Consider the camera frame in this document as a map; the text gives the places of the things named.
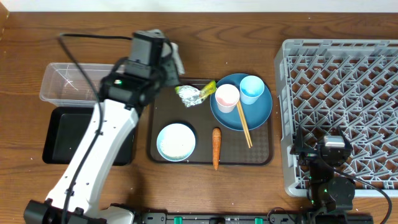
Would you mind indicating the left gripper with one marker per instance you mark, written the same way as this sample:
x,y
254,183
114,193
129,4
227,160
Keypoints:
x,y
173,75

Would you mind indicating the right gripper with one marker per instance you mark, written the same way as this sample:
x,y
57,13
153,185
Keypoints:
x,y
308,155

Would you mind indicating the foil snack wrapper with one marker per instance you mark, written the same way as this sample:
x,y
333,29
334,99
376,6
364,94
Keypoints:
x,y
191,96

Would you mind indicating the light blue bowl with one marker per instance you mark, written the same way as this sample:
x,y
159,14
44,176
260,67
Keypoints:
x,y
176,142

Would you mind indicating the orange carrot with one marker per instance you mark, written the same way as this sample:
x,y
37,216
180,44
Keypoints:
x,y
216,145

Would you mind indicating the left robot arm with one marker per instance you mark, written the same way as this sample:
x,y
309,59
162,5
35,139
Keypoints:
x,y
122,95

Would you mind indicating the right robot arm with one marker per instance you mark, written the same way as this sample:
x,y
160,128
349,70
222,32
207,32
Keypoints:
x,y
331,196

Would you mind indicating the grey dishwasher rack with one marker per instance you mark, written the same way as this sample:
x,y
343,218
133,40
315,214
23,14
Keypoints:
x,y
325,83

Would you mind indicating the black waste tray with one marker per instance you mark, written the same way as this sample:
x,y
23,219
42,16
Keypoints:
x,y
67,127

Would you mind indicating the pink white cup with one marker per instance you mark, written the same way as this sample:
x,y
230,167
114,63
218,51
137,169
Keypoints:
x,y
227,96

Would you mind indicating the dark blue plate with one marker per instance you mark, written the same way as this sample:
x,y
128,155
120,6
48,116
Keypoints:
x,y
256,114

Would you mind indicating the wooden chopstick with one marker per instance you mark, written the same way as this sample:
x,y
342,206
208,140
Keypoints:
x,y
243,124
246,123

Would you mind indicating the light blue cup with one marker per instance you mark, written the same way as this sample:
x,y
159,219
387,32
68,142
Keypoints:
x,y
251,88

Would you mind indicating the clear plastic bin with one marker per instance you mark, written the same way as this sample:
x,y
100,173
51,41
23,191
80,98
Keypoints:
x,y
64,85

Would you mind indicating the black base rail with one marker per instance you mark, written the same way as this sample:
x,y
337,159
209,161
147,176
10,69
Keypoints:
x,y
274,218

